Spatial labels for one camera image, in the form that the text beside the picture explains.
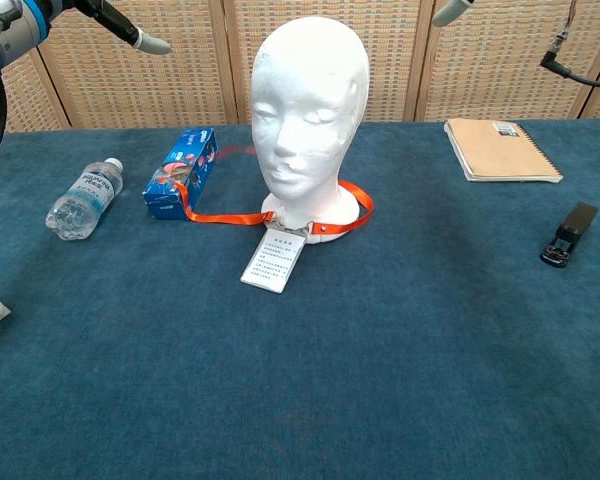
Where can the blue cookie box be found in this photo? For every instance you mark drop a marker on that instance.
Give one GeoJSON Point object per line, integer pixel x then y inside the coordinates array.
{"type": "Point", "coordinates": [200, 155]}

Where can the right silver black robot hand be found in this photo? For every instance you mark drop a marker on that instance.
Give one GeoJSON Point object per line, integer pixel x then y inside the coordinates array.
{"type": "Point", "coordinates": [450, 12]}

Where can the brown spiral notebook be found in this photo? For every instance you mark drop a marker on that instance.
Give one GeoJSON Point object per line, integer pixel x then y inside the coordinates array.
{"type": "Point", "coordinates": [500, 150]}

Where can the white foam mannequin head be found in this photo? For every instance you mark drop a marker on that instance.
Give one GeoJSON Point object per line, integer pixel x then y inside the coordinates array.
{"type": "Point", "coordinates": [305, 100]}

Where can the woven wicker folding screen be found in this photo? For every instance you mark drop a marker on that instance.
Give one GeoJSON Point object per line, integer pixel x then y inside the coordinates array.
{"type": "Point", "coordinates": [130, 85]}

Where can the white ID badge card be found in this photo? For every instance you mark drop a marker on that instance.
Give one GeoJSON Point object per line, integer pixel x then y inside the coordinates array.
{"type": "Point", "coordinates": [272, 260]}

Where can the black stapler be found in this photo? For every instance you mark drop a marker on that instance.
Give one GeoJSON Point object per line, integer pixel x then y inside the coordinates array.
{"type": "Point", "coordinates": [572, 227]}

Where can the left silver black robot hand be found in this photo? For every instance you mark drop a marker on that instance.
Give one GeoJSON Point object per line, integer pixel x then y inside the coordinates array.
{"type": "Point", "coordinates": [117, 20]}

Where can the dark blue tablecloth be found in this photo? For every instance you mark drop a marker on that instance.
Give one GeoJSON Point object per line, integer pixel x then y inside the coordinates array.
{"type": "Point", "coordinates": [130, 375]}

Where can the clear plastic water bottle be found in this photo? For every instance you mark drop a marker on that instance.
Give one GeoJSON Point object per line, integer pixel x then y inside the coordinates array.
{"type": "Point", "coordinates": [85, 197]}

